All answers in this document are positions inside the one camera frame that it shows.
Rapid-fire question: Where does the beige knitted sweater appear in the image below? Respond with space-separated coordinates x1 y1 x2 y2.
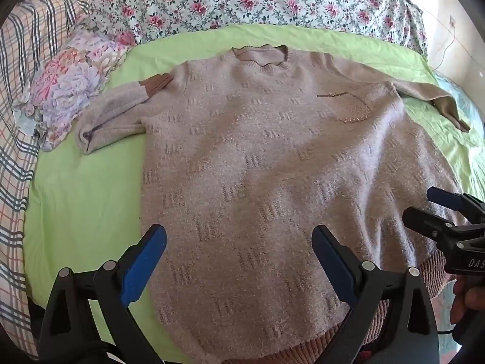
76 45 472 364

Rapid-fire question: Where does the light green bed sheet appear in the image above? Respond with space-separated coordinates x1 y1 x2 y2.
23 23 485 354

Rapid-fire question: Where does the thin wall cable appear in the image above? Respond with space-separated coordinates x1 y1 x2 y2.
432 26 455 72

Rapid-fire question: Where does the small-flower print quilt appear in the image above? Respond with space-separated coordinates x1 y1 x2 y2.
81 0 429 58

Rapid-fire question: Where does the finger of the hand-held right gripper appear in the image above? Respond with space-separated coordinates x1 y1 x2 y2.
426 187 485 218
402 207 485 244

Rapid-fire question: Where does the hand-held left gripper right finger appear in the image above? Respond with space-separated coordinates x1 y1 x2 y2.
311 224 440 364

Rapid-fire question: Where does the person's right hand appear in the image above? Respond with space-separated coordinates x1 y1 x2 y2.
452 276 485 324

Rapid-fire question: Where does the large-flower print pillow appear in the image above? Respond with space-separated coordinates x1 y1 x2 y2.
13 30 138 153

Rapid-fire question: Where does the pale blue bed sheet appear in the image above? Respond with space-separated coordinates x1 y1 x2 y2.
434 71 485 133

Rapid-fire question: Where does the plaid blanket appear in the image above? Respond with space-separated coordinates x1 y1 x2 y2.
0 0 93 359

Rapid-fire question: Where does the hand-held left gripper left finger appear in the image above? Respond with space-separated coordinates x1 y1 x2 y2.
38 224 168 364

